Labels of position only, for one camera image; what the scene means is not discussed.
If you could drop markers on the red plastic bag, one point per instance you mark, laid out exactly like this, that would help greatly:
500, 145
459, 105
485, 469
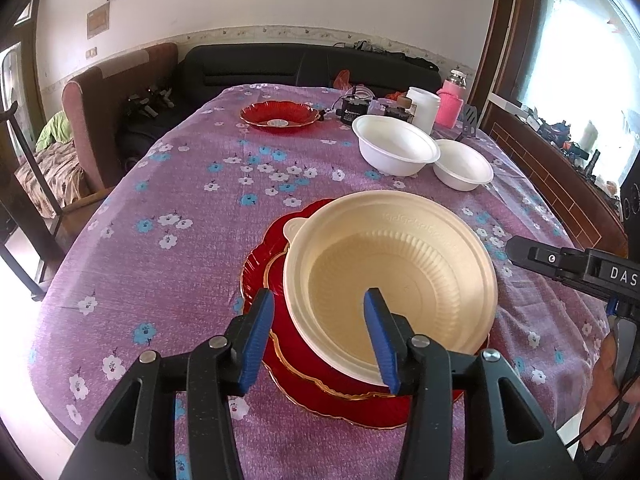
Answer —
342, 81

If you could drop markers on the window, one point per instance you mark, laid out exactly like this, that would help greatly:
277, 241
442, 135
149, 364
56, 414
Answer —
575, 45

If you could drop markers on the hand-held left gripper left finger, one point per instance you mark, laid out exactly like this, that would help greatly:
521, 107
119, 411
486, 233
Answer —
257, 340

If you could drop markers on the green cloth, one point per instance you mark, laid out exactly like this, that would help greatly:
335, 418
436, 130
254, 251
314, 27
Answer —
52, 130

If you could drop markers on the wall plaque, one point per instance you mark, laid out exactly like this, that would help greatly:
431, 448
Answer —
98, 21

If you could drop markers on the dark wooden chair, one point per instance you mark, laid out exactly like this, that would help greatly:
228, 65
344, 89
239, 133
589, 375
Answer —
20, 240

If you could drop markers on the black metal stand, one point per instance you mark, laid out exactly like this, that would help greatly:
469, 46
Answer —
469, 122

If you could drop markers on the labelled red glass plate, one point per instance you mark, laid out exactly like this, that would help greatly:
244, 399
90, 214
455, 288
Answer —
310, 375

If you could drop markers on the purple floral tablecloth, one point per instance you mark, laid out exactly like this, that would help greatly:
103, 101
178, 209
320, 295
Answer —
175, 260

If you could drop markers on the person's right hand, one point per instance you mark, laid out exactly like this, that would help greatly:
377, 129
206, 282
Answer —
600, 390

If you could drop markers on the white plastic jar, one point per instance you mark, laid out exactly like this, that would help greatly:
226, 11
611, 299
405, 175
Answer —
422, 110

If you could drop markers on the wooden sideboard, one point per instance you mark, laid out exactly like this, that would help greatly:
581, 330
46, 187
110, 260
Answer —
550, 170

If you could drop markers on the small red glass plate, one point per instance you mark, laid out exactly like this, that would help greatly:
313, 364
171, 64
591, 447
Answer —
260, 112

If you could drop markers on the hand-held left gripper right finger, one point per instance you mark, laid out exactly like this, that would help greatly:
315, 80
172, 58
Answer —
382, 345

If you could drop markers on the wall socket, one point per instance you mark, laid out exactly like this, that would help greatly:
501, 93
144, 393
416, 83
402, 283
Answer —
91, 52

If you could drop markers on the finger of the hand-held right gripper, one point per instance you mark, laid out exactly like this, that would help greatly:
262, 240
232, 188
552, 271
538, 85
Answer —
550, 260

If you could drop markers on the striped brown blanket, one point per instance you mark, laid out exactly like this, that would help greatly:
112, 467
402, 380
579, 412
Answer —
50, 180

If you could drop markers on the large red glass plate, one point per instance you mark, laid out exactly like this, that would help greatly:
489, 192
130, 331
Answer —
350, 412

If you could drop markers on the brown armchair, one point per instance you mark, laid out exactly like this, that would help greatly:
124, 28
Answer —
90, 125

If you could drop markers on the large white bowl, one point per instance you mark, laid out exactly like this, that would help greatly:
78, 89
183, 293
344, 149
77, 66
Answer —
395, 145

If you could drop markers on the medium white bowl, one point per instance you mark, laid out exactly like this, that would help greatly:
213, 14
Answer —
462, 165

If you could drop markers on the pink water bottle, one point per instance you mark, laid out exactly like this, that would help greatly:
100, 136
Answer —
451, 102

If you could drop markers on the black clutter on seat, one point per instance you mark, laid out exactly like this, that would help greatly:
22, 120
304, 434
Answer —
150, 102

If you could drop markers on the cream plastic bowl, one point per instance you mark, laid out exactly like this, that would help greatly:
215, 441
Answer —
400, 260

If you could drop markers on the black sofa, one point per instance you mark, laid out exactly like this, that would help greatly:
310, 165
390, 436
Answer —
260, 67

